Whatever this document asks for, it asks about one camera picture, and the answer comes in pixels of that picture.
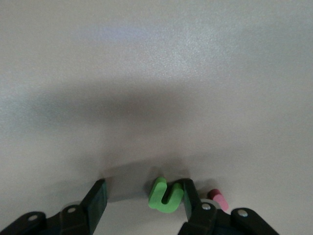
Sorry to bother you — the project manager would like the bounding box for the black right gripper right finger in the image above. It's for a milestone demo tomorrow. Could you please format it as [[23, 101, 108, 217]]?
[[177, 178, 279, 235]]

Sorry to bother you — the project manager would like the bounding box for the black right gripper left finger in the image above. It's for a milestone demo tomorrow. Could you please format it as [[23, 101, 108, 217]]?
[[0, 178, 108, 235]]

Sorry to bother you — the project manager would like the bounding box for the green foam letter U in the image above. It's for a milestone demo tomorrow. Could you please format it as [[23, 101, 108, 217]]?
[[148, 177, 184, 213]]

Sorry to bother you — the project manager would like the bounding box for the red foam letter I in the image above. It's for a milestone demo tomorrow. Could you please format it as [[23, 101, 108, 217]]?
[[207, 188, 229, 212]]

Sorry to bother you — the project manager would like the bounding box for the brown table mat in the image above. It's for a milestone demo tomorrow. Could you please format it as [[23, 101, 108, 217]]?
[[0, 0, 313, 235]]

